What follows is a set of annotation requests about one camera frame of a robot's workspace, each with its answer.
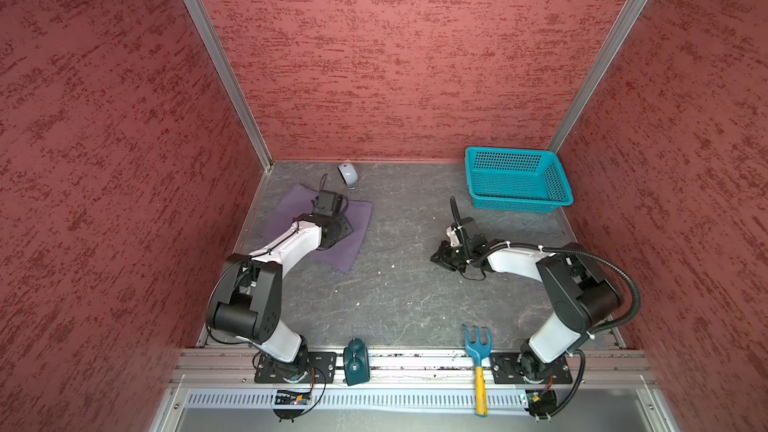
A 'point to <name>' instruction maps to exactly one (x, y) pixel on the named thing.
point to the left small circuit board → (289, 397)
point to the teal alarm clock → (356, 362)
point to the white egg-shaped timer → (348, 174)
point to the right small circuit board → (542, 404)
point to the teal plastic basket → (523, 180)
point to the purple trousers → (340, 255)
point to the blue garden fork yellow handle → (479, 350)
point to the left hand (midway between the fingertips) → (345, 234)
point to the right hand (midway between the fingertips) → (430, 264)
